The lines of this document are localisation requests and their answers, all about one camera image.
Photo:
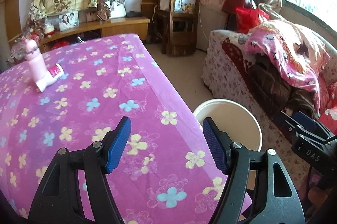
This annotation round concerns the wooden sideboard cabinet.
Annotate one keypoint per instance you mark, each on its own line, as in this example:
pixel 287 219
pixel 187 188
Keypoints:
pixel 136 25

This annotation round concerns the cream plastic trash bucket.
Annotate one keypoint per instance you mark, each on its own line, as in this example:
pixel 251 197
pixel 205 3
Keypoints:
pixel 234 119

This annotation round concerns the floral covered sofa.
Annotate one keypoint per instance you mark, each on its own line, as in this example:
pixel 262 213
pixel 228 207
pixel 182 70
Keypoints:
pixel 225 73

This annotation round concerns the white bottle magenta label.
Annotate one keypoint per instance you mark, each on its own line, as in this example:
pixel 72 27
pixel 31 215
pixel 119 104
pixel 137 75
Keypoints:
pixel 50 77

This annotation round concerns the dark brown coat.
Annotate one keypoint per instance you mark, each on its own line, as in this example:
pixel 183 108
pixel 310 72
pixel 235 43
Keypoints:
pixel 274 94

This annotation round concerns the pink floral tablecloth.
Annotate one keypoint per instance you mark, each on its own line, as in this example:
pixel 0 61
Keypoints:
pixel 166 173

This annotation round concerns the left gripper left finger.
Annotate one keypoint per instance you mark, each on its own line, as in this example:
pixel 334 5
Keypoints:
pixel 58 200

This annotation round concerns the pink thermos bottle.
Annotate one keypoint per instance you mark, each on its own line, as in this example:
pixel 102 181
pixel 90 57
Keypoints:
pixel 35 60

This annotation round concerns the framed couple photo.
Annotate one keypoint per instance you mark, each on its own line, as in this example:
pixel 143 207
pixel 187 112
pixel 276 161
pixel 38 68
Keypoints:
pixel 68 21

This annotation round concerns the pink fringed blanket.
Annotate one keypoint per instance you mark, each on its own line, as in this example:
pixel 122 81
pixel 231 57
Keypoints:
pixel 295 51

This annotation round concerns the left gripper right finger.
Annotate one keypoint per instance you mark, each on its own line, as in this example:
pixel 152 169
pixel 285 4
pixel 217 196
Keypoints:
pixel 258 187

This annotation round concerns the wooden chair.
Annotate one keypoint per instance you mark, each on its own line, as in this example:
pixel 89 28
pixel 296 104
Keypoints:
pixel 176 26

